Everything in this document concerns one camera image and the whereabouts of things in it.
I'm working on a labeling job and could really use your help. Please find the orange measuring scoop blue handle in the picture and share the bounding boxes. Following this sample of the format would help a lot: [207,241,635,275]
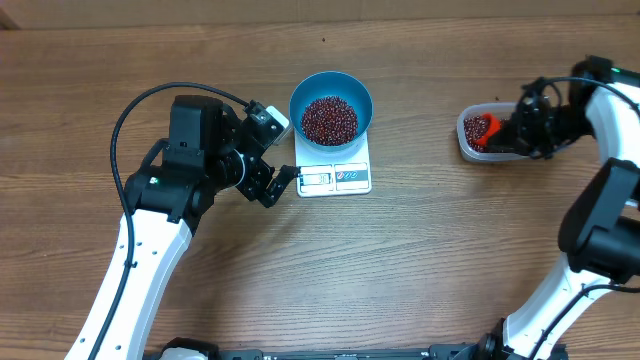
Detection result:
[473,113,502,147]

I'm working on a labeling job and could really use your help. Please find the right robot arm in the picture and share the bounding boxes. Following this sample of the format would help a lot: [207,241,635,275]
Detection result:
[427,55,639,359]

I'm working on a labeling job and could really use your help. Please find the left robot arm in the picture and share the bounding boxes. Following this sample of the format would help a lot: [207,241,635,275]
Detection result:
[67,95,299,359]

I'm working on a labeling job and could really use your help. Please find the white digital kitchen scale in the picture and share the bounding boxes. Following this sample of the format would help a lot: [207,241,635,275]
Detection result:
[295,133,373,198]

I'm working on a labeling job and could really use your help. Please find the red beans in bowl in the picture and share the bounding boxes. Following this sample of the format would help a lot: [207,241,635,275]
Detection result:
[301,96,359,146]

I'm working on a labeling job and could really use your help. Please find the blue metal bowl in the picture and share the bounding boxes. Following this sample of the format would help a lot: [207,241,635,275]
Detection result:
[289,71,374,152]

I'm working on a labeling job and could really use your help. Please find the clear plastic bean container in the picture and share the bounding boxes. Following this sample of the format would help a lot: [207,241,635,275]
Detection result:
[456,102,525,163]

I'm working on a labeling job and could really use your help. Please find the red beans in container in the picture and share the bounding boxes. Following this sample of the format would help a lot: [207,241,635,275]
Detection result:
[463,114,507,153]

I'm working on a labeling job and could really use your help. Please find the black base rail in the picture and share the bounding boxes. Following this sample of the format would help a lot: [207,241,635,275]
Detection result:
[219,344,477,360]

